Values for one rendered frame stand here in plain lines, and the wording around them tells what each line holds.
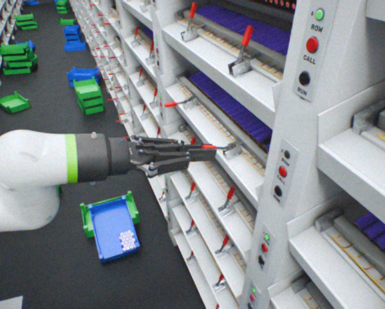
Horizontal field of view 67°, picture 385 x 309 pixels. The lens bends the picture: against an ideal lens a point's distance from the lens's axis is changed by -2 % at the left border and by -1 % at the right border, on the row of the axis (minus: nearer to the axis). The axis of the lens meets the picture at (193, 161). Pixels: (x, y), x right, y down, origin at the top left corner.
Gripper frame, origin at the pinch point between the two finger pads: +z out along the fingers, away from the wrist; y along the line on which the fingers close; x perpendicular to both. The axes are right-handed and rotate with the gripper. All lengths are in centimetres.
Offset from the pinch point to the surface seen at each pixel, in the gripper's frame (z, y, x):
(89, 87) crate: 4, -237, -77
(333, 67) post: 0.1, 24.4, 27.4
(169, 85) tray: 8.3, -44.3, -1.0
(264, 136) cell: 15.3, 1.6, 4.9
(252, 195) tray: 6.7, 13.5, -2.1
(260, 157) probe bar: 10.7, 7.4, 3.0
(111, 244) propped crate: -5, -56, -93
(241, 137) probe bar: 10.9, -1.0, 3.1
